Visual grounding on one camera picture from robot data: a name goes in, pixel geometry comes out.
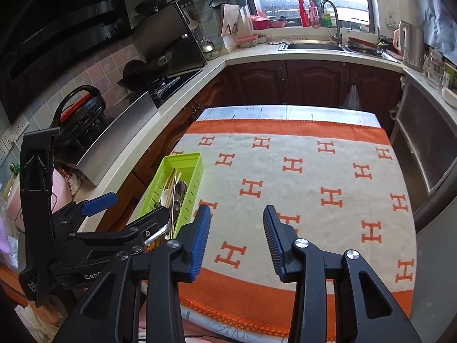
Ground orange white printed blanket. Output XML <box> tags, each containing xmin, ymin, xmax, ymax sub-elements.
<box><xmin>157</xmin><ymin>119</ymin><xmax>418</xmax><ymax>342</ymax></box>

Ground dark wooden kitchen cabinets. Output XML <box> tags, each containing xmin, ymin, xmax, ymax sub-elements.
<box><xmin>107</xmin><ymin>58</ymin><xmax>406</xmax><ymax>229</ymax></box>

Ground pale cutting board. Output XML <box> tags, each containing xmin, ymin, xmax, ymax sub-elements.
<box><xmin>218</xmin><ymin>3</ymin><xmax>248</xmax><ymax>37</ymax></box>

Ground pink appliance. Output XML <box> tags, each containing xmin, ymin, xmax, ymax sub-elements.
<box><xmin>7</xmin><ymin>168</ymin><xmax>74</xmax><ymax>222</ymax></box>

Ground black range hood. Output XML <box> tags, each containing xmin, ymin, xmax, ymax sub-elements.
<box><xmin>0</xmin><ymin>0</ymin><xmax>134</xmax><ymax>124</ymax></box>

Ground white steel electric kettle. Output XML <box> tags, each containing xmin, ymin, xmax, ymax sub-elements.
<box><xmin>393</xmin><ymin>19</ymin><xmax>426</xmax><ymax>73</ymax></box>

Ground clear plastic bag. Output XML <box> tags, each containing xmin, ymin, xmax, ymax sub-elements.
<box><xmin>339</xmin><ymin>83</ymin><xmax>362</xmax><ymax>109</ymax></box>

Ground white bowl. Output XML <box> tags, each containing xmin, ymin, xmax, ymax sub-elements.
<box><xmin>441</xmin><ymin>85</ymin><xmax>457</xmax><ymax>108</ymax></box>

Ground pink bottle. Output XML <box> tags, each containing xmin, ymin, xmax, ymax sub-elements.
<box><xmin>308</xmin><ymin>0</ymin><xmax>320</xmax><ymax>29</ymax></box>

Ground glass cabinet door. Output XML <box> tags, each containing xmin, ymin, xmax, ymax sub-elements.
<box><xmin>388</xmin><ymin>75</ymin><xmax>457</xmax><ymax>227</ymax></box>

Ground steel teapot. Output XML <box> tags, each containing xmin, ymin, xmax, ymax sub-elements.
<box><xmin>197</xmin><ymin>36</ymin><xmax>215</xmax><ymax>55</ymax></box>

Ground pink bowl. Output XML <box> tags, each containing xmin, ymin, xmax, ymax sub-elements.
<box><xmin>250</xmin><ymin>15</ymin><xmax>272</xmax><ymax>31</ymax></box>

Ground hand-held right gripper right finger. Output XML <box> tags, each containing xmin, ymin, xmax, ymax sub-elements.
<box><xmin>263</xmin><ymin>205</ymin><xmax>424</xmax><ymax>343</ymax></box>

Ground green plastic utensil tray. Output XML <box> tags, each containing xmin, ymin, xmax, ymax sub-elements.
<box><xmin>137</xmin><ymin>152</ymin><xmax>207</xmax><ymax>249</ymax></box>

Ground yellow oil bottle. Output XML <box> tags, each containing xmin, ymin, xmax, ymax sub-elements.
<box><xmin>0</xmin><ymin>162</ymin><xmax>20</xmax><ymax>201</ymax></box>

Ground metal spoon twisted handle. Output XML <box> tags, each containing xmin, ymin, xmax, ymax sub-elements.
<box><xmin>172</xmin><ymin>180</ymin><xmax>189</xmax><ymax>240</ymax></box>

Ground red pan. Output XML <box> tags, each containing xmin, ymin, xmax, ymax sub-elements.
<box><xmin>346</xmin><ymin>36</ymin><xmax>381</xmax><ymax>54</ymax></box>

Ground black gas stove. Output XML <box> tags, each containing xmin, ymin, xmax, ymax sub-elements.
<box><xmin>148</xmin><ymin>68</ymin><xmax>203</xmax><ymax>106</ymax></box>

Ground white ceramic spoon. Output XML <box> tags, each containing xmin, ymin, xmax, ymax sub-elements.
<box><xmin>160</xmin><ymin>186</ymin><xmax>175</xmax><ymax>210</ymax></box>

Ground red white plastic bag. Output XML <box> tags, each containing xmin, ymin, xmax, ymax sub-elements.
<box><xmin>59</xmin><ymin>161</ymin><xmax>86</xmax><ymax>195</ymax></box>

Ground metal kitchen faucet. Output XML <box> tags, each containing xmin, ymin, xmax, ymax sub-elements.
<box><xmin>319</xmin><ymin>0</ymin><xmax>344</xmax><ymax>44</ymax></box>

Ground brown wooden chopstick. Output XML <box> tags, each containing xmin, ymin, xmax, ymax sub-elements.
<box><xmin>168</xmin><ymin>171</ymin><xmax>183</xmax><ymax>201</ymax></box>

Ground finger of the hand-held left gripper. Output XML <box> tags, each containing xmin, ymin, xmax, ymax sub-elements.
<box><xmin>53</xmin><ymin>192</ymin><xmax>118</xmax><ymax>236</ymax></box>
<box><xmin>69</xmin><ymin>208</ymin><xmax>171</xmax><ymax>255</ymax></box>

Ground metal spoon curved handle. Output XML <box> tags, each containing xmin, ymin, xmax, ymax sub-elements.
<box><xmin>147</xmin><ymin>222</ymin><xmax>171</xmax><ymax>245</ymax></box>

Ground red bottle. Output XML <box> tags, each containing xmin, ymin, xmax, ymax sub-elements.
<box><xmin>297</xmin><ymin>0</ymin><xmax>310</xmax><ymax>27</ymax></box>

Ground black wok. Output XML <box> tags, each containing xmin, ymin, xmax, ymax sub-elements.
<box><xmin>117</xmin><ymin>35</ymin><xmax>189</xmax><ymax>91</ymax></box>

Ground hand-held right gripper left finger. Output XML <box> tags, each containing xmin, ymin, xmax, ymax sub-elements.
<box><xmin>52</xmin><ymin>204</ymin><xmax>212</xmax><ymax>343</ymax></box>

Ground steel kitchen sink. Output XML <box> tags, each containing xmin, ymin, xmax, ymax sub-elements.
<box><xmin>278</xmin><ymin>41</ymin><xmax>345</xmax><ymax>53</ymax></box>

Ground glass jar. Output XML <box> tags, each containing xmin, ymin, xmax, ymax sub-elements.
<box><xmin>425</xmin><ymin>46</ymin><xmax>447</xmax><ymax>89</ymax></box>

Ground black electric pressure cooker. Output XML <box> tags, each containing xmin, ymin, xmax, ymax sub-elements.
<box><xmin>48</xmin><ymin>85</ymin><xmax>108</xmax><ymax>147</ymax></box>

